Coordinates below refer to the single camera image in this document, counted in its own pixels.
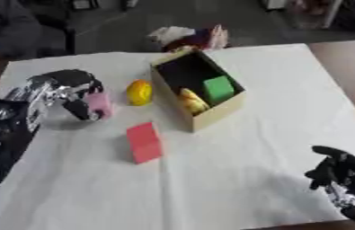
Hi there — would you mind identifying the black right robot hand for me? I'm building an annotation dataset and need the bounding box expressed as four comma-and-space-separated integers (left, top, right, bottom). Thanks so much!
303, 145, 355, 190

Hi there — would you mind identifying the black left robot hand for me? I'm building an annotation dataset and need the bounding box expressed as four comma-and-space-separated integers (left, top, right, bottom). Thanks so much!
40, 68, 107, 122

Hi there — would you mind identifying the pink block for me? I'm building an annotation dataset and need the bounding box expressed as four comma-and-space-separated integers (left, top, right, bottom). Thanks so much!
83, 91, 116, 119

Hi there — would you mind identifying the tan cardboard box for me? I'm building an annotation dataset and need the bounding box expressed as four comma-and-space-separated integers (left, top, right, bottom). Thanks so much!
148, 48, 248, 133

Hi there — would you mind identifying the black chair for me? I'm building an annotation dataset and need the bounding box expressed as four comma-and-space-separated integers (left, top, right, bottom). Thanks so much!
31, 12, 78, 58

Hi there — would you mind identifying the yellow toy lemon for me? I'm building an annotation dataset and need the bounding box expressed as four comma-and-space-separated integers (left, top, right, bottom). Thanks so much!
125, 78, 155, 107

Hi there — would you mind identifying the person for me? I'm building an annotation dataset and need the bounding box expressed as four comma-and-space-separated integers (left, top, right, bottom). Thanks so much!
0, 0, 45, 71

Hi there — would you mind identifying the red block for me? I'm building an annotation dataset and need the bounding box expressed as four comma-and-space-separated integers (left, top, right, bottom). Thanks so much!
125, 121, 164, 165

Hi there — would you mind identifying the yellow toy banana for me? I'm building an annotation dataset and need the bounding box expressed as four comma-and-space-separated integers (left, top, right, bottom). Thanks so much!
177, 87, 212, 117

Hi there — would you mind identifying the green block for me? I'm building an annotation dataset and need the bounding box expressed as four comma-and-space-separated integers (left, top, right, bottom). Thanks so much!
202, 75, 237, 105

